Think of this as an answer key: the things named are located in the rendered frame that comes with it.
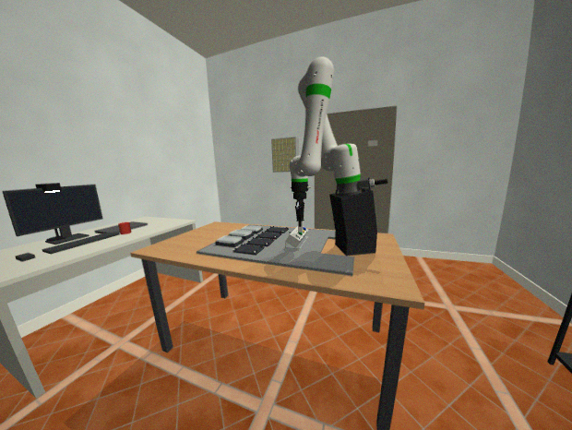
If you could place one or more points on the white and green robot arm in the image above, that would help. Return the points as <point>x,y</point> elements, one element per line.
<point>342,159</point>

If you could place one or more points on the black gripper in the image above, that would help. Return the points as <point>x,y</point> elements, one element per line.
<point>300,209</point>

